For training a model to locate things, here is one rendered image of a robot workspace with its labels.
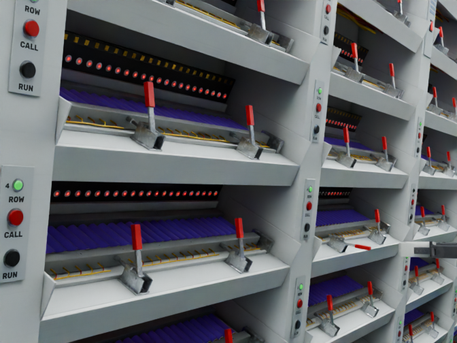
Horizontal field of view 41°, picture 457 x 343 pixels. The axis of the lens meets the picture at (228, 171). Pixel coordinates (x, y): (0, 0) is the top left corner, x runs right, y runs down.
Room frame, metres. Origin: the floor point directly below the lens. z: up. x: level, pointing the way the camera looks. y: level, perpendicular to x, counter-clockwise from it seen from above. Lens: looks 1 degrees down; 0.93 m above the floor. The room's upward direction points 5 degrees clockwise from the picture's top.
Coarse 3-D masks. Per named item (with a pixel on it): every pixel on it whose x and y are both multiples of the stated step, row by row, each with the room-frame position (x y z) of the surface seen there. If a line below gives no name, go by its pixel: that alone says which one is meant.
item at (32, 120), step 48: (0, 0) 0.61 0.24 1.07; (0, 48) 0.61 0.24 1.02; (48, 48) 0.66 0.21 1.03; (0, 96) 0.62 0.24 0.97; (48, 96) 0.67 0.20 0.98; (0, 144) 0.62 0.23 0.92; (48, 144) 0.67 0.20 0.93; (48, 192) 0.68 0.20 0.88; (0, 288) 0.63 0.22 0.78; (0, 336) 0.64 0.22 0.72
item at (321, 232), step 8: (344, 224) 1.58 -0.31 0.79; (352, 224) 1.62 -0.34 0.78; (360, 224) 1.66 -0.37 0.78; (368, 224) 1.70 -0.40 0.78; (376, 224) 1.76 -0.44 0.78; (320, 232) 1.42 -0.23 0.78; (328, 232) 1.47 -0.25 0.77; (336, 232) 1.51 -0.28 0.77; (344, 232) 1.56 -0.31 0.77; (352, 232) 1.59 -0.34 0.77
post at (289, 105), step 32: (256, 0) 1.26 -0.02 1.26; (288, 0) 1.22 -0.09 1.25; (320, 0) 1.20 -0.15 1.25; (320, 64) 1.22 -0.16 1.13; (256, 96) 1.25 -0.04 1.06; (288, 96) 1.21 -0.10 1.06; (288, 128) 1.20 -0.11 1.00; (320, 128) 1.25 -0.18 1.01; (320, 160) 1.26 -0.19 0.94; (224, 192) 1.28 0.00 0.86; (256, 192) 1.24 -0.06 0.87; (288, 192) 1.20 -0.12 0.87; (288, 224) 1.19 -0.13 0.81; (288, 288) 1.19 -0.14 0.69; (288, 320) 1.19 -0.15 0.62
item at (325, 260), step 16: (368, 208) 1.83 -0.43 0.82; (384, 224) 1.78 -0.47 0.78; (400, 224) 1.77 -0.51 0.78; (320, 240) 1.26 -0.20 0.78; (352, 240) 1.56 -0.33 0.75; (368, 240) 1.62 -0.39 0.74; (400, 240) 1.77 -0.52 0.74; (320, 256) 1.32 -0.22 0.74; (336, 256) 1.37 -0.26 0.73; (352, 256) 1.46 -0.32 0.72; (368, 256) 1.56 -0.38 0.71; (384, 256) 1.69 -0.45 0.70; (320, 272) 1.34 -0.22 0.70
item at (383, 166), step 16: (336, 112) 1.67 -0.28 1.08; (336, 128) 1.72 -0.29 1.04; (352, 128) 1.81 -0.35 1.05; (336, 144) 1.56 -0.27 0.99; (352, 144) 1.71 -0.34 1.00; (368, 144) 1.84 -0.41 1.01; (384, 144) 1.65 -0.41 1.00; (336, 160) 1.42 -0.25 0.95; (352, 160) 1.41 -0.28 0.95; (368, 160) 1.69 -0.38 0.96; (384, 160) 1.66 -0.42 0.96; (400, 160) 1.78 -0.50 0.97; (416, 160) 1.76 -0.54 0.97; (320, 176) 1.28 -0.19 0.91; (336, 176) 1.35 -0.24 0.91; (352, 176) 1.43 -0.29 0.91; (368, 176) 1.51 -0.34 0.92; (384, 176) 1.60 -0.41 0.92; (400, 176) 1.71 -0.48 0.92
